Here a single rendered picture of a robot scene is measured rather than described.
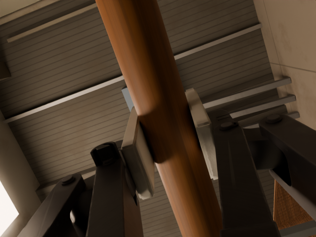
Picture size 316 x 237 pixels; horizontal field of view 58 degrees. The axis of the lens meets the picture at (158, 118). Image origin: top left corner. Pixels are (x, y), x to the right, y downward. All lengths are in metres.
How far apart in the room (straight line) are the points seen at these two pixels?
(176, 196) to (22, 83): 3.85
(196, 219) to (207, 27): 3.44
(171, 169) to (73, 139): 3.79
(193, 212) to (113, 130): 3.61
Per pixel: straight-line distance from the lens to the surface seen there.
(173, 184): 0.17
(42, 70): 3.87
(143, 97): 0.15
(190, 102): 0.16
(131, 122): 0.16
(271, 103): 3.36
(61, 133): 3.97
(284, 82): 3.33
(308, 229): 1.44
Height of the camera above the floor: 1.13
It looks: 6 degrees up
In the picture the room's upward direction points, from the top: 110 degrees counter-clockwise
